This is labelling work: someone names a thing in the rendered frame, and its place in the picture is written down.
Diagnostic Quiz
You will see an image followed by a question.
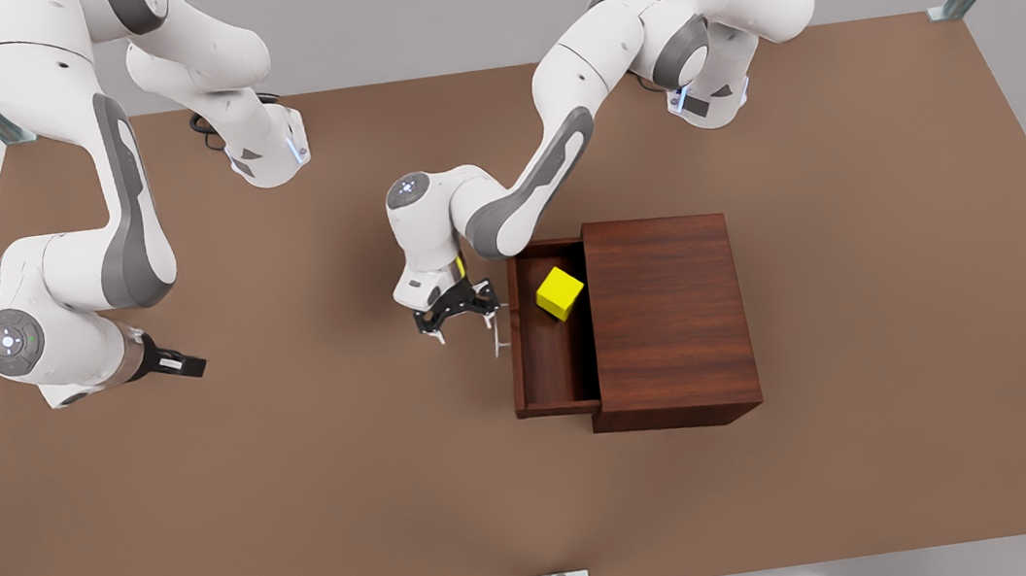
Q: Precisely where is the dark brown wooden cabinet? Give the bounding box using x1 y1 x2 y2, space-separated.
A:
567 204 767 442

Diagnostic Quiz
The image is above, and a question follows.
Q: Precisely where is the dark brown wooden drawer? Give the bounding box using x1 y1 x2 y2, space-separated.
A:
481 235 606 425

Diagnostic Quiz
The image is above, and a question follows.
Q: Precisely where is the yellow cube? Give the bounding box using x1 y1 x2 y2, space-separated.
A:
532 263 590 324

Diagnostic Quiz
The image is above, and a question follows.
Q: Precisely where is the black cable loop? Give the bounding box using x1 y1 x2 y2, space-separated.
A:
628 63 672 98
186 89 289 157

